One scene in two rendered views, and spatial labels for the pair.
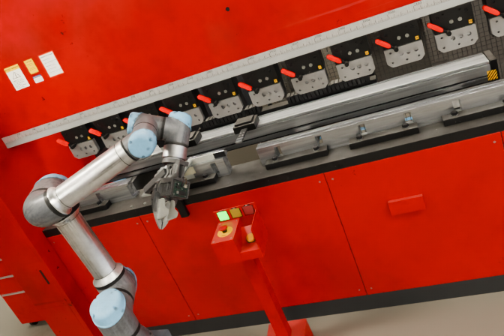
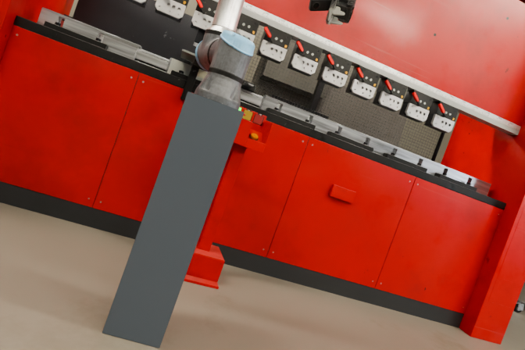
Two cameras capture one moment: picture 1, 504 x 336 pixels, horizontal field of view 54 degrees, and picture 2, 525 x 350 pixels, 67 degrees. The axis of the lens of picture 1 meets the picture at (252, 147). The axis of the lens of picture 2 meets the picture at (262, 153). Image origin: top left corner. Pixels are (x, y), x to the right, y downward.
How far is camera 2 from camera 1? 1.67 m
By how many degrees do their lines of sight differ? 39
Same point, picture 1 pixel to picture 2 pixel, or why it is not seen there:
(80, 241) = not seen: outside the picture
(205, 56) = (287, 9)
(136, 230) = (123, 82)
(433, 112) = (380, 147)
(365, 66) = (369, 91)
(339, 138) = (322, 126)
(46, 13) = not seen: outside the picture
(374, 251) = (297, 220)
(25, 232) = not seen: outside the picture
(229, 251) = (241, 131)
